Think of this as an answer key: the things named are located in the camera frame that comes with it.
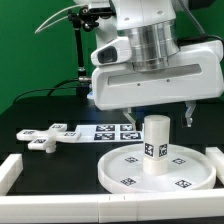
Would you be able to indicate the white marker sheet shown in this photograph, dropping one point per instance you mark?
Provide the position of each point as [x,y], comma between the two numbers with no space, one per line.
[108,133]

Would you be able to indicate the white round table top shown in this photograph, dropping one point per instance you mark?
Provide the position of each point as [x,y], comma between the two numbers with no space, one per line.
[128,170]

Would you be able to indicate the white left fence bar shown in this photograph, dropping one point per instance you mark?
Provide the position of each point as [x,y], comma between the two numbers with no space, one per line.
[10,169]

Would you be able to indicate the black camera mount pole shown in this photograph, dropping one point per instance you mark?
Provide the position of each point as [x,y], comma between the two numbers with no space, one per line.
[80,43]

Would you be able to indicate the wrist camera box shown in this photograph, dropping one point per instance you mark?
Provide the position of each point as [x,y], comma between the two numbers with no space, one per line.
[115,52]

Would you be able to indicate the white fence bar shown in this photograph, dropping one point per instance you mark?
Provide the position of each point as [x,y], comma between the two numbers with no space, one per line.
[10,169]
[216,156]
[107,208]

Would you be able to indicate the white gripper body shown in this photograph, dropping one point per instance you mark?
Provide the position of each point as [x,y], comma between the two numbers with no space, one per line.
[193,73]

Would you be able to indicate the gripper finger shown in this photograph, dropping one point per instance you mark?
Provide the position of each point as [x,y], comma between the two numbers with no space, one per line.
[187,118]
[130,118]

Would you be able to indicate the white right fence bar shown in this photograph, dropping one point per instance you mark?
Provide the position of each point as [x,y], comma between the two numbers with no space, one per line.
[216,156]

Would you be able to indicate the white front fence bar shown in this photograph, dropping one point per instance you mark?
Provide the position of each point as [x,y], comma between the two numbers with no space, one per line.
[107,208]

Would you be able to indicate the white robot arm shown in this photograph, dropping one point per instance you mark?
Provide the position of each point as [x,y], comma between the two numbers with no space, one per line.
[140,62]

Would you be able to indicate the white cross-shaped table base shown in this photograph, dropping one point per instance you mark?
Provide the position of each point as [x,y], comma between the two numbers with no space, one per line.
[46,140]

